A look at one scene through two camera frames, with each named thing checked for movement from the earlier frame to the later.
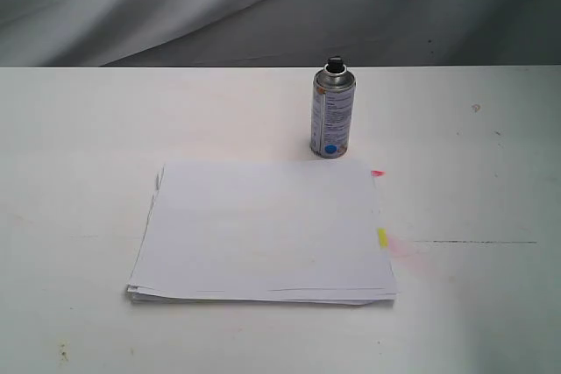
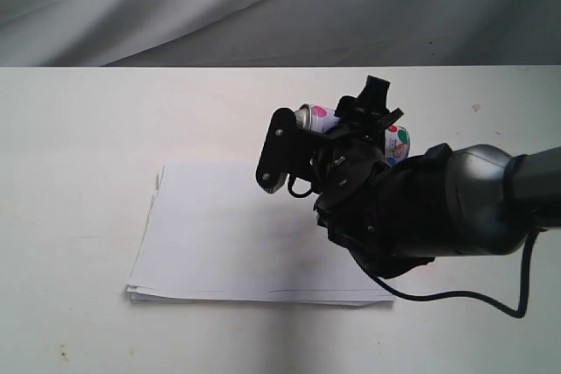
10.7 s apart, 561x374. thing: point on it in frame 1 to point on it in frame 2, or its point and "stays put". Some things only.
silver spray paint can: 331,109 to 318,119
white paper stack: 290,232 stays put
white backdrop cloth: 279,10 stays put
